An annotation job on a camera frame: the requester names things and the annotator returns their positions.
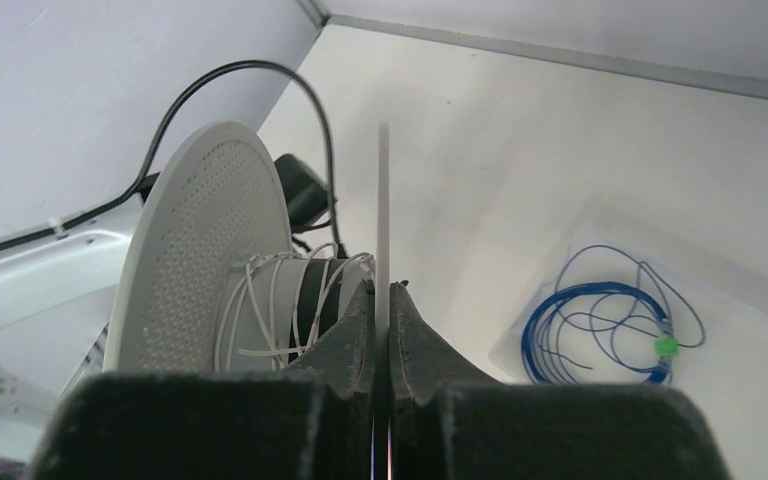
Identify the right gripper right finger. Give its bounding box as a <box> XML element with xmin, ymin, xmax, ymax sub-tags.
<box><xmin>389</xmin><ymin>283</ymin><xmax>730</xmax><ymax>479</ymax></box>

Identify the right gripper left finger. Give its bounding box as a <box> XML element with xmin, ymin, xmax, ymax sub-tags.
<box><xmin>27</xmin><ymin>282</ymin><xmax>375</xmax><ymax>479</ymax></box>

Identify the white cable spool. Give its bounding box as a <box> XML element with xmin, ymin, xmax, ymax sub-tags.
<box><xmin>103</xmin><ymin>121</ymin><xmax>375</xmax><ymax>373</ymax></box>

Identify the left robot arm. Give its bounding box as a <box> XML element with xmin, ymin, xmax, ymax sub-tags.
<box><xmin>0</xmin><ymin>141</ymin><xmax>346</xmax><ymax>466</ymax></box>

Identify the blue cable coil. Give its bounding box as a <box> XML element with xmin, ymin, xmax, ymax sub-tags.
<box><xmin>520</xmin><ymin>244</ymin><xmax>708</xmax><ymax>387</ymax></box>

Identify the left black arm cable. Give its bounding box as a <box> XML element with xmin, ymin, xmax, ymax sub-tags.
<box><xmin>0</xmin><ymin>59</ymin><xmax>349</xmax><ymax>266</ymax></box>

